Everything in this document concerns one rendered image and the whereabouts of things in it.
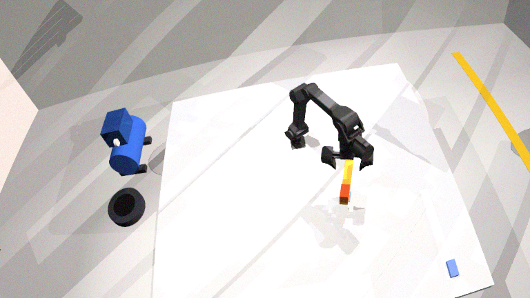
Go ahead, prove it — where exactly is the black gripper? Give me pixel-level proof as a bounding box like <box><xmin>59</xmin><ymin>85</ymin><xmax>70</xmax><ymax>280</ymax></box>
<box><xmin>320</xmin><ymin>145</ymin><xmax>373</xmax><ymax>170</ymax></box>

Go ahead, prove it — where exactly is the light blue rectangular block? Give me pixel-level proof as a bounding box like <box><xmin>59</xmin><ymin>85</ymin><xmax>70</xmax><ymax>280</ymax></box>
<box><xmin>446</xmin><ymin>259</ymin><xmax>459</xmax><ymax>278</ymax></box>

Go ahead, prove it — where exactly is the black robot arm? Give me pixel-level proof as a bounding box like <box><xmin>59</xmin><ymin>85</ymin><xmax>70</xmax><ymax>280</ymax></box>
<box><xmin>284</xmin><ymin>83</ymin><xmax>375</xmax><ymax>161</ymax></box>

